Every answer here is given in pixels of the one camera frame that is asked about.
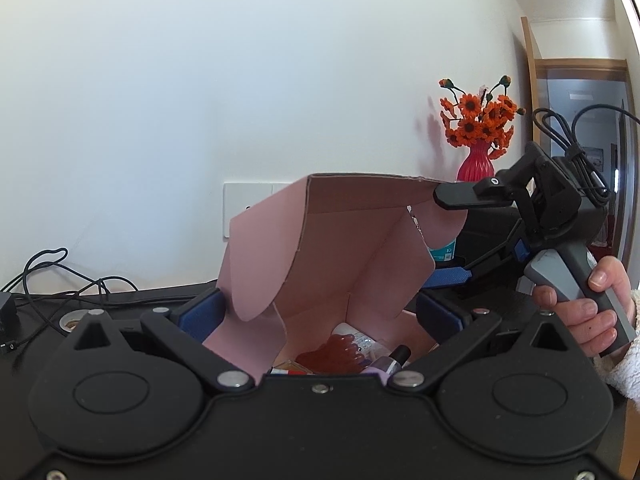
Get brown supplement bottle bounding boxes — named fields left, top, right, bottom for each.
left=427, top=239, right=457, bottom=264

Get black tangled cables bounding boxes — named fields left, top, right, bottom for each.
left=0, top=247, right=142, bottom=362

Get red ribbed vase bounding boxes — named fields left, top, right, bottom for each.
left=456, top=140, right=497, bottom=184

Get purple nail polish bottle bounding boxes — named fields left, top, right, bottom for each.
left=372, top=344, right=412, bottom=376

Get black looped cable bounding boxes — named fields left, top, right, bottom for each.
left=531, top=104, right=640, bottom=207

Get black power adapter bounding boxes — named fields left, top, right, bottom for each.
left=0, top=292, right=19, bottom=339

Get pink cardboard box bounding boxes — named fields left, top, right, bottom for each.
left=202, top=173, right=471, bottom=387

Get dark wooden desktop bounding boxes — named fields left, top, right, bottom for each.
left=0, top=280, right=640, bottom=480

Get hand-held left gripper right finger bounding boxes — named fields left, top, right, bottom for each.
left=387, top=289, right=581, bottom=394

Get orange artificial flowers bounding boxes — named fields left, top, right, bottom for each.
left=439, top=75, right=527, bottom=162

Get silver desk grommet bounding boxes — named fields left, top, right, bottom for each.
left=57, top=310, right=94, bottom=334

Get wooden door frame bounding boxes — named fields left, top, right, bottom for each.
left=520, top=15, right=640, bottom=272

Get person's right hand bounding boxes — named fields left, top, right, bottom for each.
left=532, top=255, right=637, bottom=359

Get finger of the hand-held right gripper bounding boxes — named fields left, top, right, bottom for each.
left=432, top=175, right=520, bottom=211
left=424, top=241, right=530, bottom=292

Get white wall socket panel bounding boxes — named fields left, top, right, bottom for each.
left=222, top=181, right=297, bottom=242

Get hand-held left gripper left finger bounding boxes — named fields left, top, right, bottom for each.
left=60, top=287, right=257, bottom=395

